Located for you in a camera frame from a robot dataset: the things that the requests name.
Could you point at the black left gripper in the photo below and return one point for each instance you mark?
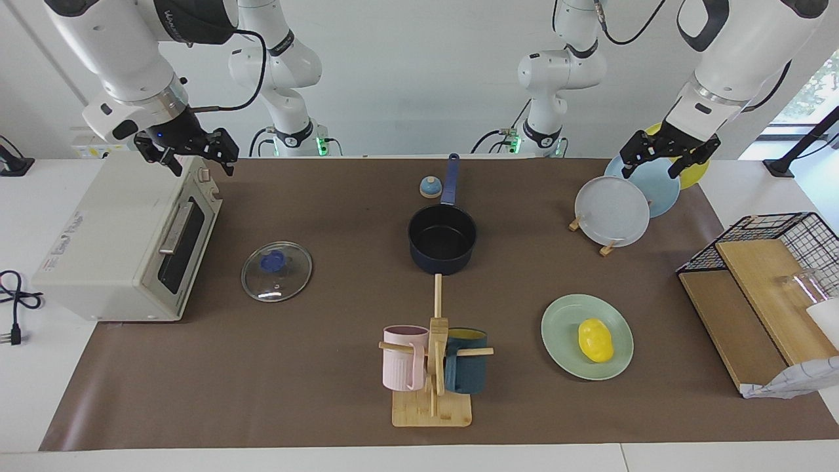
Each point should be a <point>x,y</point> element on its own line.
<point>685,141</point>

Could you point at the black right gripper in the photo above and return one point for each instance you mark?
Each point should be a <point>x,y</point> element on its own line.
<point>175,134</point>

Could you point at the glass lid blue knob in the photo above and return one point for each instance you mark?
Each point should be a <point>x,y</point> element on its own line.
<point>288,278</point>

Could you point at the yellow lemon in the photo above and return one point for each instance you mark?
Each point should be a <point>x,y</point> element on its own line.
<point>595,341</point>

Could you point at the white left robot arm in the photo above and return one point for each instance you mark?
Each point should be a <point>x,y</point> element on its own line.
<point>734,59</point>

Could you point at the light blue plate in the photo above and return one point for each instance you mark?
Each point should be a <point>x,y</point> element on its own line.
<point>659,187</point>

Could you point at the yellow plate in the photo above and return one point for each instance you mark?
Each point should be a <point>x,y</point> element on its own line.
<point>695,176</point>

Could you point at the grey plate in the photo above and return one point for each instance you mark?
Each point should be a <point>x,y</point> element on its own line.
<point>613,213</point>

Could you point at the wooden plate rack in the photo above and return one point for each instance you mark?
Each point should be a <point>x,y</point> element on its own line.
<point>607,250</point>

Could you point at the green plate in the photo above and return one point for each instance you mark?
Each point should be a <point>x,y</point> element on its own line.
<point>564,334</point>

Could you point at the white socket box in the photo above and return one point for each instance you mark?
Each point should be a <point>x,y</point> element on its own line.
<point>88,149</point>

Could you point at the cream toaster oven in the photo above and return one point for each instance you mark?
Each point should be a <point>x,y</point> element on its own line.
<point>111,236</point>

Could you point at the wooden two-tier shelf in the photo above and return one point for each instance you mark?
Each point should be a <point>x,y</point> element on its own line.
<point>754,275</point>

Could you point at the black table clamp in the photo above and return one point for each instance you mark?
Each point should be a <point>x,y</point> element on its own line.
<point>14,165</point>

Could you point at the clear glass cup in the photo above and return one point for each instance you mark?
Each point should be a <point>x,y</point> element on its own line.
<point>806,285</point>

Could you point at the white cup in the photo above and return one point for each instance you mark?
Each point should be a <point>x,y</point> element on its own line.
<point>827,321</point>

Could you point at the dark blue saucepan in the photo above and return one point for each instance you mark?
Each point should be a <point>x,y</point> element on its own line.
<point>442,239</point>

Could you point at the brown table mat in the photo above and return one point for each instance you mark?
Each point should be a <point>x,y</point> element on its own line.
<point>314,367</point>

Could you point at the white checked cloth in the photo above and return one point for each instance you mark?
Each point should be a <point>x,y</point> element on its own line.
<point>796,380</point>

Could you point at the dark teal mug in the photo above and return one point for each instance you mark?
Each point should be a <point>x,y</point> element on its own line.
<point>468,373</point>

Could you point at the pink ribbed mug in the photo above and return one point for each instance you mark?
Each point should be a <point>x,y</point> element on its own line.
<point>401,364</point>

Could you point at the wooden mug rack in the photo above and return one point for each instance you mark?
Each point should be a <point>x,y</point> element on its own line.
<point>432,410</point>

